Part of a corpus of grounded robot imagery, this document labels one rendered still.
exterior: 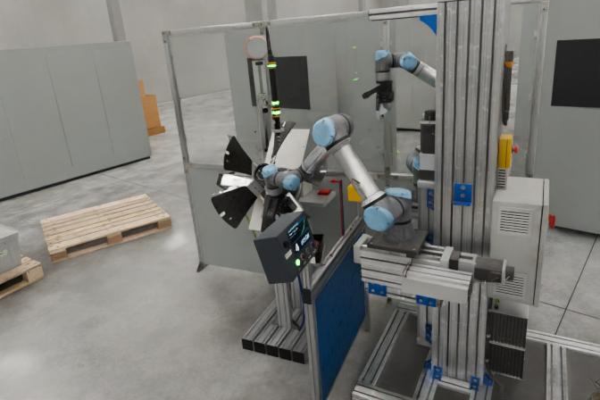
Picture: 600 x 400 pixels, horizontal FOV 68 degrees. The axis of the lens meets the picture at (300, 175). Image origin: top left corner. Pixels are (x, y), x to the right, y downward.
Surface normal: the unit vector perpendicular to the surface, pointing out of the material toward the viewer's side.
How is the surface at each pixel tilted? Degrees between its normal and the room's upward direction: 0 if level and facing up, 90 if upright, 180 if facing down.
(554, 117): 90
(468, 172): 90
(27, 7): 90
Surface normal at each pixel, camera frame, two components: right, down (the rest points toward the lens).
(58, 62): 0.76, 0.14
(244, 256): -0.40, 0.31
